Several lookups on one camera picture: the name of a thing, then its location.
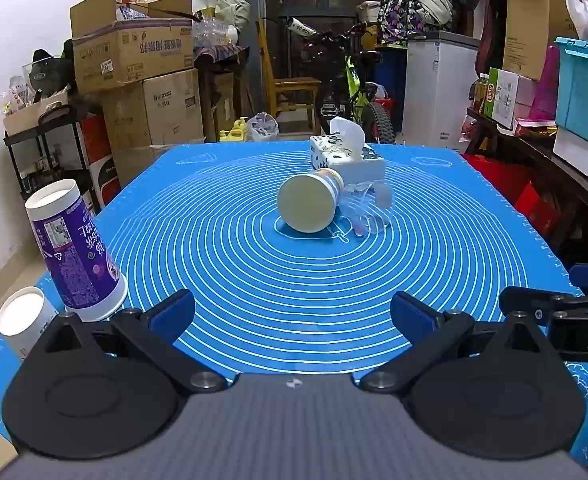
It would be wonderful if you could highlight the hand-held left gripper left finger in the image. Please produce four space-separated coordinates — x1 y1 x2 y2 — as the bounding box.
39 289 228 394

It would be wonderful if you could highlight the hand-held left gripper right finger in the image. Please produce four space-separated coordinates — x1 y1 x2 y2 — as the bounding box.
359 290 551 394

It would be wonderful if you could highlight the cream paper cup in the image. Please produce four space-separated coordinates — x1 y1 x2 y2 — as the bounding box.
277 168 345 234

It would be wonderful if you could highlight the clear plastic cup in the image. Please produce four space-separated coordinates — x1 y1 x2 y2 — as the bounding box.
338 181 393 239

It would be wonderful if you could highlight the purple printed paper cup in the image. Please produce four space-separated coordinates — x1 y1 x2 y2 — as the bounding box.
25 178 129 322

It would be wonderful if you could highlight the white paper cup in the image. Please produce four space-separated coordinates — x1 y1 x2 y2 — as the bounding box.
0 286 61 362

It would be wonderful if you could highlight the blue silicone mat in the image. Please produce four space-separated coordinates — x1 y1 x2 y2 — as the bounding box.
0 142 588 467

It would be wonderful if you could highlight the dark wooden side table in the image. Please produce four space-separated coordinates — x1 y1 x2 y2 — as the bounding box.
465 107 588 263

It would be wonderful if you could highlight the red bag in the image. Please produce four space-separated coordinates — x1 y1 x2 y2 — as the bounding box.
466 154 563 239

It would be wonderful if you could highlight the white storage box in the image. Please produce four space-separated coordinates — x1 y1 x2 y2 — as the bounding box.
552 127 588 191

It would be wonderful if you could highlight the low brown cardboard box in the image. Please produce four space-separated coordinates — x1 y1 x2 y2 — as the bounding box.
114 142 177 190

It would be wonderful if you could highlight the red and black box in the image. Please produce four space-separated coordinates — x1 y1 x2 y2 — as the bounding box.
81 112 123 209

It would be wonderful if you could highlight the white printed tissue box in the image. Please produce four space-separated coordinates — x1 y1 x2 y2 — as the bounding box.
308 117 386 184

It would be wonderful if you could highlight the teal storage box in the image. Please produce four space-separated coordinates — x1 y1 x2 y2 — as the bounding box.
553 36 588 134

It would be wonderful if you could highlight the yellow plastic jug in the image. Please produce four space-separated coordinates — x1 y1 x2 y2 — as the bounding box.
218 117 250 142

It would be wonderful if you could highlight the pink bag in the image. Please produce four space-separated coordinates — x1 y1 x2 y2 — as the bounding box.
530 44 561 121

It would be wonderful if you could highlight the green and white box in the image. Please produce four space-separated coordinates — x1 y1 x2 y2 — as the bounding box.
483 67 536 131

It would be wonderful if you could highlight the black shelf cart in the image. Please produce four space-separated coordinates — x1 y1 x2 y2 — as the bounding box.
3 104 106 213

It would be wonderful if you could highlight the large brown cardboard box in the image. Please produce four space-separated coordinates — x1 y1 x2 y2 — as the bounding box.
101 68 205 151

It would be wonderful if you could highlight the crumpled plastic bag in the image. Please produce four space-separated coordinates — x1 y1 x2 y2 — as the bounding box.
246 112 280 142

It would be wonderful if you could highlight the green and black bicycle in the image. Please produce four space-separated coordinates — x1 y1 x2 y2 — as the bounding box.
286 17 401 144

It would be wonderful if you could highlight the white chest freezer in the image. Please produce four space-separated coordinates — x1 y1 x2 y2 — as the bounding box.
400 30 481 149

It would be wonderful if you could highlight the small cardboard box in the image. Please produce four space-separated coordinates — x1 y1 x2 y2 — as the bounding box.
2 90 71 137

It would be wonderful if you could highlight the wooden chair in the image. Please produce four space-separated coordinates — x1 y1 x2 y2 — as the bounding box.
255 18 323 127

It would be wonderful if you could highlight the tall brown cardboard box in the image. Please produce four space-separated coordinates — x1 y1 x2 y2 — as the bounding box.
502 0 565 81

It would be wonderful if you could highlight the open cardboard box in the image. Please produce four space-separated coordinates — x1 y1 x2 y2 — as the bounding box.
70 0 195 95

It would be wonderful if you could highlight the black cap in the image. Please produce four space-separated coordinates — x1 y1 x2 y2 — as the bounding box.
28 49 76 97

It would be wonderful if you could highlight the floral purple bag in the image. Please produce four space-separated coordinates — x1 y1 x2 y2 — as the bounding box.
377 0 428 47

